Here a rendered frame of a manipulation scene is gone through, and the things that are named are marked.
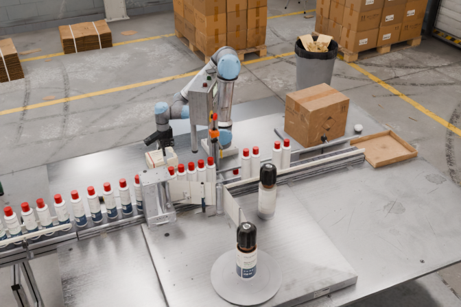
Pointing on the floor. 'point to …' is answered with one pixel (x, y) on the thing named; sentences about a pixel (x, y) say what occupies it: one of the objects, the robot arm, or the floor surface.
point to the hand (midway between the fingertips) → (161, 157)
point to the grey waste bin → (313, 72)
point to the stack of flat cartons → (9, 62)
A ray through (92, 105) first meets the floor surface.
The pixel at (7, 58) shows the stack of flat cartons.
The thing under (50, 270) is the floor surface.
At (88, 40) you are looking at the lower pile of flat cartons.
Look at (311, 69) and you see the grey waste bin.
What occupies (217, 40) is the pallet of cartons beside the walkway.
